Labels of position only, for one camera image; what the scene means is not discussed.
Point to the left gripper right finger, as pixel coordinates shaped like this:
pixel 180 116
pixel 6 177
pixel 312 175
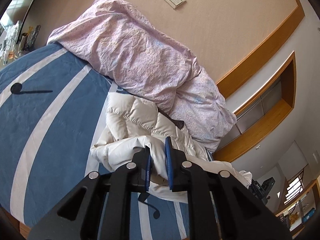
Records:
pixel 219 206

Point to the cream puffer down jacket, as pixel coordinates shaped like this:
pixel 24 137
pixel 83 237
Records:
pixel 140 139

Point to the wooden stair railing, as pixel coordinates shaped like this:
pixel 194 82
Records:
pixel 296 186

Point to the blue white striped bedsheet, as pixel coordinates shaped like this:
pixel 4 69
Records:
pixel 57 114

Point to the pink floral duvet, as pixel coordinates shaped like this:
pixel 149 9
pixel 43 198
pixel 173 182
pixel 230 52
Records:
pixel 118 41

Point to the cluttered bedside table items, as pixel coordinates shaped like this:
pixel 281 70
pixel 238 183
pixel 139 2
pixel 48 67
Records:
pixel 15 43

